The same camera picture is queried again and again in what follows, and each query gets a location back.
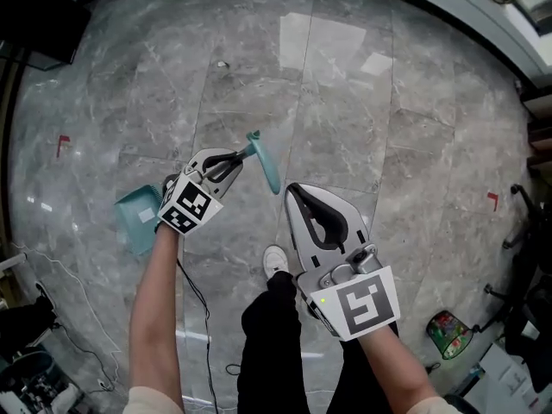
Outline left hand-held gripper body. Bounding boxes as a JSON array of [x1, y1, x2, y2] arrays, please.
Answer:
[[156, 163, 225, 236]]

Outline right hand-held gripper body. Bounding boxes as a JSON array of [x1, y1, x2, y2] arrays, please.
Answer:
[[296, 245, 402, 343]]

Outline teal dustpan with metal handle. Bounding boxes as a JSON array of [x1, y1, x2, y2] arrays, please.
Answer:
[[113, 129, 283, 257]]

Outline person's left forearm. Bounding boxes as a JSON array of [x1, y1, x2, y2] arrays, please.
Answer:
[[128, 223, 185, 399]]

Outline person's right forearm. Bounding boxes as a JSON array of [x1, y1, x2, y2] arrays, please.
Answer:
[[356, 320, 437, 410]]

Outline person's left white shoe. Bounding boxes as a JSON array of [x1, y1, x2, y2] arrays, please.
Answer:
[[262, 244, 290, 280]]

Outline person's right leg black trousers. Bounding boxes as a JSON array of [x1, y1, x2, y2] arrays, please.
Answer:
[[337, 337, 377, 414]]

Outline person's leg black trousers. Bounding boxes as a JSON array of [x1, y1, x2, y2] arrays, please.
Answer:
[[337, 337, 377, 414], [236, 269, 304, 414]]

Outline black mesh waste basket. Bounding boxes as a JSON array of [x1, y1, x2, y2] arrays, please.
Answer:
[[425, 310, 476, 361]]

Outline person's left leg black trousers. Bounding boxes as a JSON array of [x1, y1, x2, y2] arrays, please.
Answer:
[[236, 269, 304, 414]]

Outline black office chair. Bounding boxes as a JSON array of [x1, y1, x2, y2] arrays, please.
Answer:
[[501, 182, 552, 254], [473, 248, 552, 392]]

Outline black sneaker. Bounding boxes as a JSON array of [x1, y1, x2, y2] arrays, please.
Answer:
[[33, 279, 61, 331]]

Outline person's cream shirt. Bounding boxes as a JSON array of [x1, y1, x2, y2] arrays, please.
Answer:
[[126, 385, 460, 414]]

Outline black cabinet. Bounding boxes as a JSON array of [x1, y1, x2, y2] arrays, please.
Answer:
[[0, 0, 92, 67]]

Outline thin black cable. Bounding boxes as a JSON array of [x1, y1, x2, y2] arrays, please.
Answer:
[[175, 258, 243, 414]]

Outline white cable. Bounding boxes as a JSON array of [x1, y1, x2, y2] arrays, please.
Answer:
[[9, 241, 125, 395]]

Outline curved wooden frame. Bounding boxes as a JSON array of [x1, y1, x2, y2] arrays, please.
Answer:
[[0, 57, 23, 254]]

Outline brown wooden door frame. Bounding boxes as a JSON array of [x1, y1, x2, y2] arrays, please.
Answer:
[[518, 91, 552, 173]]

